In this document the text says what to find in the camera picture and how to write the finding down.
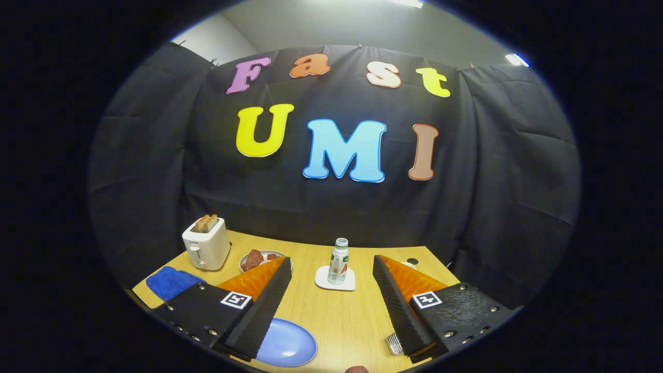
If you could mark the large ceiling light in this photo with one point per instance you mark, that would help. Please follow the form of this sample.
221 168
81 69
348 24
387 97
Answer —
409 2

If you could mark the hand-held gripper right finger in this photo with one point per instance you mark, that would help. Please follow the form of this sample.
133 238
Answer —
396 305

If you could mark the white square coaster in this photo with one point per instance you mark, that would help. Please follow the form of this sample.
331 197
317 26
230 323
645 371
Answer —
322 282

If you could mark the black backdrop cloth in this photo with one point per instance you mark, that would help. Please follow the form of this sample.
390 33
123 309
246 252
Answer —
466 171

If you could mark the blue folded cloth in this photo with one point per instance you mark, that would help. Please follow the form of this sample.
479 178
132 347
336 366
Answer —
171 282

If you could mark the small ceiling light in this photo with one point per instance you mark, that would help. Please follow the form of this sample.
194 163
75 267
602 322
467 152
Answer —
517 60

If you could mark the blue round plate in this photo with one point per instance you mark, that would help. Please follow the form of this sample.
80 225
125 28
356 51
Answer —
290 344

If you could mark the grey food plate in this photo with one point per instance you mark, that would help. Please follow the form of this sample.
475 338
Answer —
279 255

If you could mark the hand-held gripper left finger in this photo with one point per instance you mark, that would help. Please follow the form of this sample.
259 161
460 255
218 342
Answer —
269 303

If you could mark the white bottle with green cap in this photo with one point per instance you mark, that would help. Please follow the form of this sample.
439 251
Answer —
338 267

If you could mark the white toaster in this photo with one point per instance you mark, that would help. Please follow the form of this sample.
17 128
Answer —
207 248

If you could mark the white divided condiment dish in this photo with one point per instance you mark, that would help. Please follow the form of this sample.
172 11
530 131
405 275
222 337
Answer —
409 266

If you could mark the brown toast slice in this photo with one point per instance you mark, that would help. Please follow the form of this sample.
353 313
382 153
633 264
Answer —
212 223
200 224

